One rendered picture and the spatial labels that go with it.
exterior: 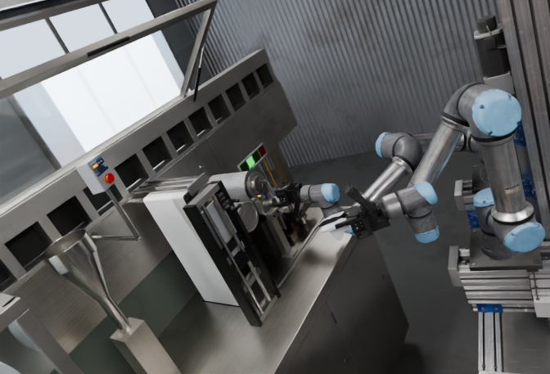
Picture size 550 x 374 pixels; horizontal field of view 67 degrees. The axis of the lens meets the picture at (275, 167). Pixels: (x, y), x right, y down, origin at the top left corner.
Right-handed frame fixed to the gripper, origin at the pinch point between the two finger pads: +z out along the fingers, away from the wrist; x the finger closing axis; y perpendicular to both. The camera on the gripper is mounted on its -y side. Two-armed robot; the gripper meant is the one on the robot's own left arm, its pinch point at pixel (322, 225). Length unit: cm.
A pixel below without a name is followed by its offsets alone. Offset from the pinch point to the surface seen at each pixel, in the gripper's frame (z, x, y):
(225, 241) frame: 34.7, 12.0, -1.7
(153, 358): 68, -7, 21
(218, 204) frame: 31.0, 11.5, -15.7
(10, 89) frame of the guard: 55, -21, -71
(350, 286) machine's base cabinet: 2, 38, 47
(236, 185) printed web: 31, 45, -11
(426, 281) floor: -37, 113, 109
